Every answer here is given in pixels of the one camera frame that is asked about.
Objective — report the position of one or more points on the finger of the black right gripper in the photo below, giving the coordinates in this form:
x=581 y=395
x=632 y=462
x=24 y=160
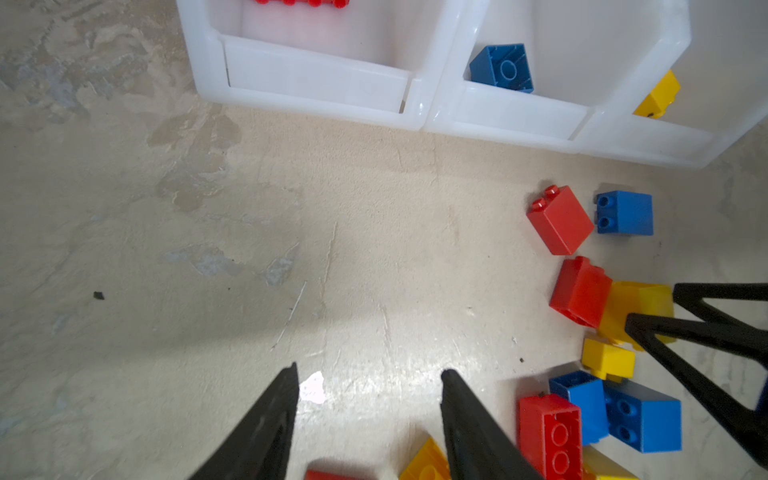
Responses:
x=748 y=427
x=693 y=296

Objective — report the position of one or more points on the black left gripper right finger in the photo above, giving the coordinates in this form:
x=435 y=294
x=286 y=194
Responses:
x=477 y=448

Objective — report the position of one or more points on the small yellow lego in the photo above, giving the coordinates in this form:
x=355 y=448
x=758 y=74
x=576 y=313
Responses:
x=606 y=360

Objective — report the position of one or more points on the tall red lego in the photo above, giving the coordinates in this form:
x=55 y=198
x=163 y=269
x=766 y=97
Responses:
x=550 y=436

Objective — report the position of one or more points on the white three-compartment bin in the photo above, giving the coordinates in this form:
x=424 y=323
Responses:
x=405 y=64

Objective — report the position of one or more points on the long red lego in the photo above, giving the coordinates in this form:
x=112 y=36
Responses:
x=338 y=4

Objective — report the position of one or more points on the small blue lego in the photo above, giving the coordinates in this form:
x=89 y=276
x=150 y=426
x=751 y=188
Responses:
x=503 y=66

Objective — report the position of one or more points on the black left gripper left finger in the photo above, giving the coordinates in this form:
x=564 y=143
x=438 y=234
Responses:
x=259 y=446

